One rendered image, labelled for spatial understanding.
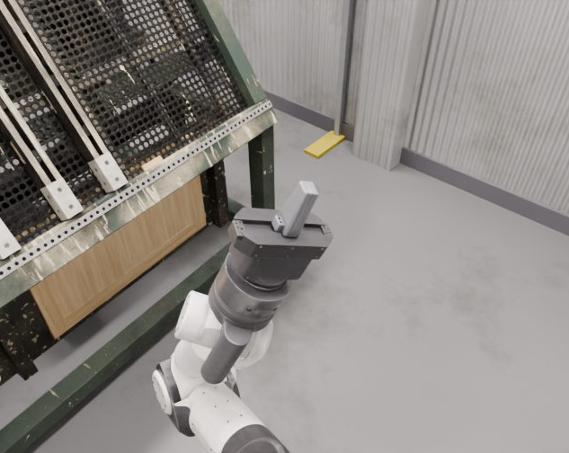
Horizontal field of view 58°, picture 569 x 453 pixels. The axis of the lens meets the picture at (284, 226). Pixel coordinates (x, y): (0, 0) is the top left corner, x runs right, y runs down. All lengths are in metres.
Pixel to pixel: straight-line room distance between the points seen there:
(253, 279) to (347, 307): 2.06
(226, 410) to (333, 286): 1.93
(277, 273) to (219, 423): 0.31
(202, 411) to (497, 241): 2.53
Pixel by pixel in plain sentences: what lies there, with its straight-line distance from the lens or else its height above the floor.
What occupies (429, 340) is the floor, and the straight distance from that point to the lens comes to 2.60.
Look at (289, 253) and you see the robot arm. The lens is 0.57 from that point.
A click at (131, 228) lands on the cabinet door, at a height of 0.53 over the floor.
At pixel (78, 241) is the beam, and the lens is 1.87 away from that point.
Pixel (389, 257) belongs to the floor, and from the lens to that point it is 2.92.
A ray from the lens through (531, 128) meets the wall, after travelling 3.16.
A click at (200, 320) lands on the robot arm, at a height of 1.52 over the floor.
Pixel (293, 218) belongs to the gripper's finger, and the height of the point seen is 1.69.
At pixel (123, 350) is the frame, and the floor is 0.18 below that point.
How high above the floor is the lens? 2.05
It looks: 42 degrees down
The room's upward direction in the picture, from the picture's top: straight up
